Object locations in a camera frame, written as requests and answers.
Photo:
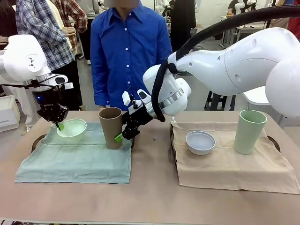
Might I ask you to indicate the pale green tall cup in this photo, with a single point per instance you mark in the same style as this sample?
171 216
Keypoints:
248 136

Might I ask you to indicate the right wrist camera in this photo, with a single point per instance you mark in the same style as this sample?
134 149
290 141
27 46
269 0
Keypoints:
143 95

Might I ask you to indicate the person in brown plaid shirt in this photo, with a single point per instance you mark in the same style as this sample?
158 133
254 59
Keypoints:
75 21

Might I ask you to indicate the left wrist white adapter box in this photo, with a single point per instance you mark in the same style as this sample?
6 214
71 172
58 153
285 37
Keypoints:
68 85

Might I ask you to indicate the dark brown serving tray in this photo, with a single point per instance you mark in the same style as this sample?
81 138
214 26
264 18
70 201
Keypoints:
37 141
173 145

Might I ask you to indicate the seated person in black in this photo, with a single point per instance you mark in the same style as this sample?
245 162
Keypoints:
234 5

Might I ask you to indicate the wrist white adapter box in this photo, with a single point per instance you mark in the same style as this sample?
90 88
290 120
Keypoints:
125 98
68 85

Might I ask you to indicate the person's right forearm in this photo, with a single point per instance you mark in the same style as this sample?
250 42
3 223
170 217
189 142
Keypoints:
100 89

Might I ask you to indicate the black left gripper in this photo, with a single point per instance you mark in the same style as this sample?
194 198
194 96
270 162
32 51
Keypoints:
51 110

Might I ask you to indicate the teal cloth mat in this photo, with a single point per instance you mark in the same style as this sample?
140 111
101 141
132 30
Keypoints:
75 164

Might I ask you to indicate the person in blue plaid shirt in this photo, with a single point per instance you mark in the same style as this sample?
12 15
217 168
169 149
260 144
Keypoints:
47 42

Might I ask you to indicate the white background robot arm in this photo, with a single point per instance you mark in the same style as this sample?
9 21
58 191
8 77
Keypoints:
242 5

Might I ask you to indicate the person in red top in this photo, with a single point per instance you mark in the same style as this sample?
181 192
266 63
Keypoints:
294 23

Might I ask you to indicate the person in white trousers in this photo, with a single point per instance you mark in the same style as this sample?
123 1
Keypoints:
9 25

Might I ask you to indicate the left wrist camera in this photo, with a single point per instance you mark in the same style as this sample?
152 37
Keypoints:
61 80

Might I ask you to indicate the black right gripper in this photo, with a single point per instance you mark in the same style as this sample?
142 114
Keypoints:
139 116

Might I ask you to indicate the person in black coat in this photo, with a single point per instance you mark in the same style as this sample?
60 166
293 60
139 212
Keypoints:
182 21

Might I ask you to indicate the right wrist white adapter box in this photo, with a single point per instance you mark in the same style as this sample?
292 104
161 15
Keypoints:
125 98

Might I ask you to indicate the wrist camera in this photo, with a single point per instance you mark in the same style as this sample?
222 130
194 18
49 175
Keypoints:
61 80
143 95

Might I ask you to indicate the brown tall cup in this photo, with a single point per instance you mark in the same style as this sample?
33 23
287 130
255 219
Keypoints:
110 131

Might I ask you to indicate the grey plastic stool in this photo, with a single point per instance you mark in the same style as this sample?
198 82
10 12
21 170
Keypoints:
218 103

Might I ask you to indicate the grey background workbench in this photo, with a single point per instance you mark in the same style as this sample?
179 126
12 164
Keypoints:
248 30

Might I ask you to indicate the mint green bowl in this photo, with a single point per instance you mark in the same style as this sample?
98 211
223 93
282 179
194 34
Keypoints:
72 131

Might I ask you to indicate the beige cloth mat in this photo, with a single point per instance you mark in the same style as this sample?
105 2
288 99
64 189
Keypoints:
234 168

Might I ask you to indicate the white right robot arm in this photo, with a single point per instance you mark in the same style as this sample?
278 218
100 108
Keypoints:
234 70

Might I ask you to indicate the black upright pole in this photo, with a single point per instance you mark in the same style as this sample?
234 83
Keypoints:
272 11

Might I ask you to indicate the white side table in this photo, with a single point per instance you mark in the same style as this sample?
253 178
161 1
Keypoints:
255 97

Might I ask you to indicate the pale blue bowl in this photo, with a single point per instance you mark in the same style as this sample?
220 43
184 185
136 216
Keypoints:
200 145

